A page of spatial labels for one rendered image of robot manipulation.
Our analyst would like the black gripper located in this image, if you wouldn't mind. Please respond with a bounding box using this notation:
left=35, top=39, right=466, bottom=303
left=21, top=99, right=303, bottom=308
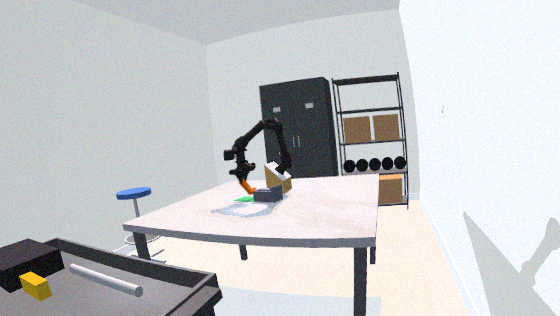
left=229, top=158, right=250, bottom=184

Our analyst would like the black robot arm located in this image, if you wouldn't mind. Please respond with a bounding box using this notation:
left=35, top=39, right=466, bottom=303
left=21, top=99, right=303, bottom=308
left=223, top=117, right=292, bottom=175

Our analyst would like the orange l-shaped part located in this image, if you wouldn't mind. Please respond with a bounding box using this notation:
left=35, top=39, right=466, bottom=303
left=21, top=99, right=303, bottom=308
left=239, top=179, right=257, bottom=195

